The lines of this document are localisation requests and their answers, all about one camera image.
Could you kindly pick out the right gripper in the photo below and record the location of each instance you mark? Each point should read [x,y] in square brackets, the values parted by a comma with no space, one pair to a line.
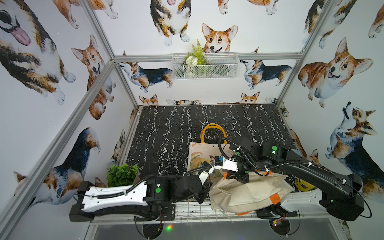
[232,174]

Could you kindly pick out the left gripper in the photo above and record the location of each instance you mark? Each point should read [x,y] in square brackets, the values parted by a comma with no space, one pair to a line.
[202,191]

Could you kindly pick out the cream bag orange handles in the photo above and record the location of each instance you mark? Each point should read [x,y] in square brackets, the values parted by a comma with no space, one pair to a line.
[231,196]

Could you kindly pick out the cream bag yellow handles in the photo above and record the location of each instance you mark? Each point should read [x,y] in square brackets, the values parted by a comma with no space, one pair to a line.
[206,152]

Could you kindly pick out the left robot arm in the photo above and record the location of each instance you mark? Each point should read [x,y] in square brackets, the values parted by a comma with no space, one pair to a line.
[153,198]

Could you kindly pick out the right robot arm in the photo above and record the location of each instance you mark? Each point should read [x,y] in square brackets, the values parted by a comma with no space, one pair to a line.
[340,193]

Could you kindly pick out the green leafy plant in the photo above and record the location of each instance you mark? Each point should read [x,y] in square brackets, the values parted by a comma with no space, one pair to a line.
[123,175]

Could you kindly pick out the green fern with white flower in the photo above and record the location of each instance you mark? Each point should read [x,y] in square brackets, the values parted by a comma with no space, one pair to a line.
[195,62]

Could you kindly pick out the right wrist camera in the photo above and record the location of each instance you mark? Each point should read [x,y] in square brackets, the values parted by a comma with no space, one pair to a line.
[222,163]

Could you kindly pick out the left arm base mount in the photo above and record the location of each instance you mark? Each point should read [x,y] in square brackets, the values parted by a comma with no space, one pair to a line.
[156,213]

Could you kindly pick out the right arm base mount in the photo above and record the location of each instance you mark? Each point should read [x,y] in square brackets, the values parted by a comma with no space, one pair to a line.
[274,213]

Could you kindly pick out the white wire wall basket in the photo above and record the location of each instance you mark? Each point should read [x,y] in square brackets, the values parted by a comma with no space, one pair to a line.
[209,66]

